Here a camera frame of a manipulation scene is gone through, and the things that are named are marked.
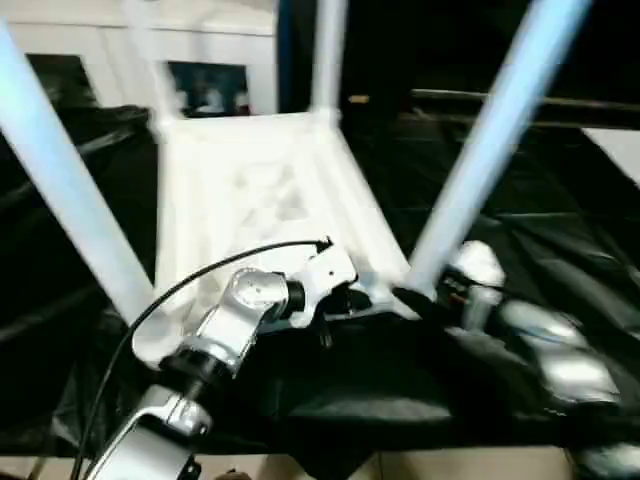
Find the white plastic table leg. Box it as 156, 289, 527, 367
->
311, 0, 350, 120
406, 0, 595, 297
0, 16, 157, 322
123, 0, 182, 127

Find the white plastic table top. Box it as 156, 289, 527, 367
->
130, 108, 427, 372

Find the black mat cover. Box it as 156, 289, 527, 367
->
0, 92, 640, 476

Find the long black rod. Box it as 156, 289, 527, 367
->
409, 87, 640, 115

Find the white flat board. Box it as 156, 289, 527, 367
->
581, 127, 640, 185

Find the white cabinet with glass doors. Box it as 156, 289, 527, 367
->
0, 0, 280, 115

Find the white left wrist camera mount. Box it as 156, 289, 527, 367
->
291, 243, 360, 330

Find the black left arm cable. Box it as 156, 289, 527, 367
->
68, 236, 335, 480

